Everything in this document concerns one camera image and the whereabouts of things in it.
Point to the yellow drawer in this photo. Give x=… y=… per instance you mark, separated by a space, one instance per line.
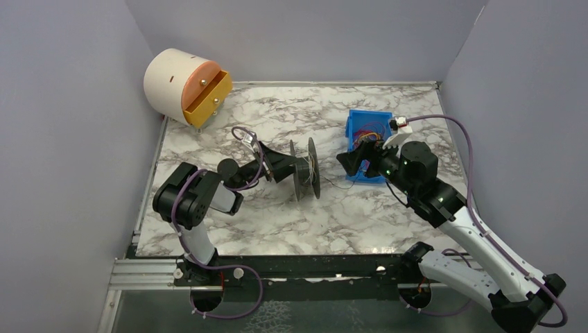
x=199 y=101

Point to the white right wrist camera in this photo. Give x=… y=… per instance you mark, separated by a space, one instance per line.
x=401 y=131

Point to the cream cylindrical drawer cabinet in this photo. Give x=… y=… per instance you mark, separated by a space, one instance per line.
x=166 y=76

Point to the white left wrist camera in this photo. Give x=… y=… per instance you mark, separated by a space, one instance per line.
x=249 y=139

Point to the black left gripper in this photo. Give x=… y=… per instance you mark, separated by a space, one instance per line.
x=270 y=165

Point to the blue plastic bin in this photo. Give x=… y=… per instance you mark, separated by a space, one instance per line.
x=364 y=125

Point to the black cable spool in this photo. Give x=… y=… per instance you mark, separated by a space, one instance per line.
x=306 y=170

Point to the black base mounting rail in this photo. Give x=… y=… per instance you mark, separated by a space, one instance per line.
x=257 y=278

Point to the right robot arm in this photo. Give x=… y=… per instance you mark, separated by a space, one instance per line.
x=517 y=294

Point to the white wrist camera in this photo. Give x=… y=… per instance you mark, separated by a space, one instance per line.
x=401 y=131
x=249 y=139

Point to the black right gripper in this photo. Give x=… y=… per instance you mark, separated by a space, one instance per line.
x=373 y=160

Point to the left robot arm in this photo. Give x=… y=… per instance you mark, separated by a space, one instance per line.
x=189 y=193

